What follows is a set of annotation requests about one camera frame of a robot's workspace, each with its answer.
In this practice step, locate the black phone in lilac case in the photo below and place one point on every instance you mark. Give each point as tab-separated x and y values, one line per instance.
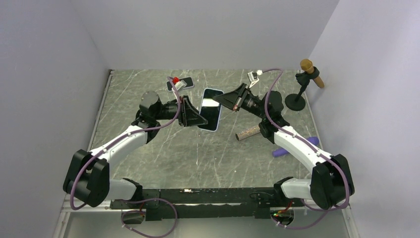
188	80

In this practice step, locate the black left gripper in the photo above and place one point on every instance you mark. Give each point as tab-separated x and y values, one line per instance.
189	115

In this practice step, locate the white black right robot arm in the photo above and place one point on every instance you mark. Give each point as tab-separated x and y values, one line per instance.
331	181

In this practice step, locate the glitter rhinestone microphone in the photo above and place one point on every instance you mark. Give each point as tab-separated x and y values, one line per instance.
247	133

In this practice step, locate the gold microphone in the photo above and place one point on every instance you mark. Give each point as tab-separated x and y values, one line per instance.
308	67

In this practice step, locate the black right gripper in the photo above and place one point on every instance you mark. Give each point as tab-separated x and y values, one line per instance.
236	98

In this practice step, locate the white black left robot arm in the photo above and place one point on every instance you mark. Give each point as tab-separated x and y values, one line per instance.
88	180

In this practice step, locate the black round mic stand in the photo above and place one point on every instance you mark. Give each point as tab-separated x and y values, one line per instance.
296	102

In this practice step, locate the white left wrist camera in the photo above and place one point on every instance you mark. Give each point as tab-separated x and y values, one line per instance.
178	84

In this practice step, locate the black phone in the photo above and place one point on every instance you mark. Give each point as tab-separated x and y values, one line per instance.
188	80
210	109

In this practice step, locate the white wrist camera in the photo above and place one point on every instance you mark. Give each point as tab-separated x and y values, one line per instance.
178	84
253	77

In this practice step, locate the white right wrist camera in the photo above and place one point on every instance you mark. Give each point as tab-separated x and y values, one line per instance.
253	77

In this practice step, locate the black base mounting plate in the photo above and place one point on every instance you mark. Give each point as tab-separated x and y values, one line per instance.
256	202

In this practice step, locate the purple microphone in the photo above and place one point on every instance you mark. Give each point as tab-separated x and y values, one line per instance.
292	149

